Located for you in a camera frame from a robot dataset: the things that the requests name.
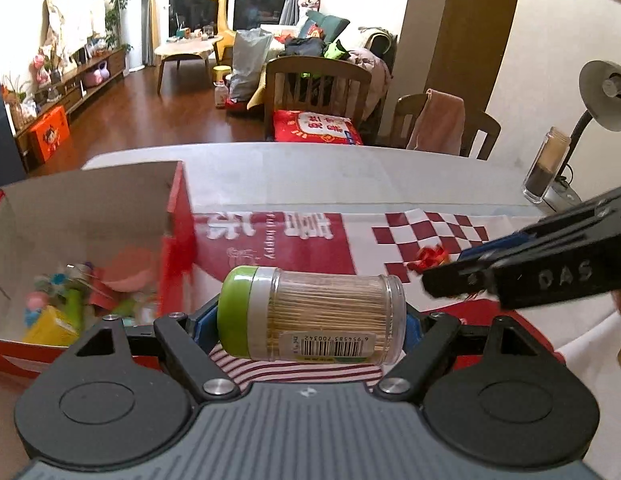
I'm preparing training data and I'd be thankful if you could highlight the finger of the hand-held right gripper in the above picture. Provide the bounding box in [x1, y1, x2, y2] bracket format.
[421, 252, 497, 302]
[458, 227, 541, 262]

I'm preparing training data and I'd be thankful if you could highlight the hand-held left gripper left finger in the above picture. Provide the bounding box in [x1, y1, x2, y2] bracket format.
[75, 296, 240, 403]

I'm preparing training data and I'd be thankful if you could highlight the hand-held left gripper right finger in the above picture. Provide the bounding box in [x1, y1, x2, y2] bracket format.
[378, 307, 541, 402]

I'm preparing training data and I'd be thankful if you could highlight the red candy wrapper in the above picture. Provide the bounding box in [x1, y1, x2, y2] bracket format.
[409, 245, 452, 274]

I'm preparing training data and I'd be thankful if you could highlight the pink bowl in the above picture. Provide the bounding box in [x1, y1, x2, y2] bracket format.
[105, 249, 160, 293]

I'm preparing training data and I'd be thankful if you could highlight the green-lidded toothpick jar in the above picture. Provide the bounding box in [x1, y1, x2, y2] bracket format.
[216, 265, 408, 365]

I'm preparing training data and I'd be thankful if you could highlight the green plastic stick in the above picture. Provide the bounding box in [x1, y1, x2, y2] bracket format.
[65, 287, 84, 331]

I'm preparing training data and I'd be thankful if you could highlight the small yellow carton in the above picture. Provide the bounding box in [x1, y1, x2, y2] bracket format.
[22, 304, 82, 348]

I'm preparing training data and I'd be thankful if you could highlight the red cardboard shoe box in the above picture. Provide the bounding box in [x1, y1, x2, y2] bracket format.
[0, 160, 197, 374]

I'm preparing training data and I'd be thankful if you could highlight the clear jar with brown contents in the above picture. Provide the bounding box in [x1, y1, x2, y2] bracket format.
[521, 127, 573, 205]

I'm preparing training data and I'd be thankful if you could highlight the red printed table mat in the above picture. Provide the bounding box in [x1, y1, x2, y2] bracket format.
[190, 207, 621, 392]

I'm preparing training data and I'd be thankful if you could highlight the pink towel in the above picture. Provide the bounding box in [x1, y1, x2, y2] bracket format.
[406, 88, 466, 156]

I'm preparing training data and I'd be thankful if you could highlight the grey desk lamp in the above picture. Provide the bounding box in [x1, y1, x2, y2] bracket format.
[542, 59, 621, 212]

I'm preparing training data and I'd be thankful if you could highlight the red printed cushion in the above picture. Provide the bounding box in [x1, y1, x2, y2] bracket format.
[272, 108, 365, 147]

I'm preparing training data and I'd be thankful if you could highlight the brown wooden door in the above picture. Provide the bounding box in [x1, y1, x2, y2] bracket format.
[405, 0, 525, 127]

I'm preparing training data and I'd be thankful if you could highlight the orange printed box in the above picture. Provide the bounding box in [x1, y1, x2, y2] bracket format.
[29, 105, 72, 164]

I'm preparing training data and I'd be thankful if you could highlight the wooden slatted chair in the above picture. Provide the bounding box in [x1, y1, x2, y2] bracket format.
[262, 55, 375, 144]

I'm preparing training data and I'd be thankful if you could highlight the cluttered sofa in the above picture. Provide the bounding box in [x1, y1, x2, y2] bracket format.
[259, 9, 400, 112]

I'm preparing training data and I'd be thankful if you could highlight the large grey plastic bag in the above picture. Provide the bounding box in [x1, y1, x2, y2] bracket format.
[229, 28, 274, 104]

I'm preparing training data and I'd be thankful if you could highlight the wooden media cabinet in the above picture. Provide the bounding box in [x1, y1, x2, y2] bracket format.
[12, 47, 128, 157]

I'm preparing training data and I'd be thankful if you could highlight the pink kettlebell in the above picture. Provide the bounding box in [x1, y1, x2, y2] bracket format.
[85, 59, 112, 89]

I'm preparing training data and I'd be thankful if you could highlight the wooden coffee table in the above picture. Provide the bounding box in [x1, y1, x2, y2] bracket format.
[154, 34, 224, 94]

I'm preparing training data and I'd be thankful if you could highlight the dark television screen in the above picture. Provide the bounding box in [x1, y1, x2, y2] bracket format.
[0, 72, 28, 192]

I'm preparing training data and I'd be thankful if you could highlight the yellow giraffe toy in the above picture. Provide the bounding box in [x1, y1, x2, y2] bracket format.
[209, 0, 238, 64]

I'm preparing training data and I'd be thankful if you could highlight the white standing air conditioner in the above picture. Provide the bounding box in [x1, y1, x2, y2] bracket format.
[117, 0, 146, 74]

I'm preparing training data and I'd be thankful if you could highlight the green potted plant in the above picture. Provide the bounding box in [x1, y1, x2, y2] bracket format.
[105, 0, 132, 54]

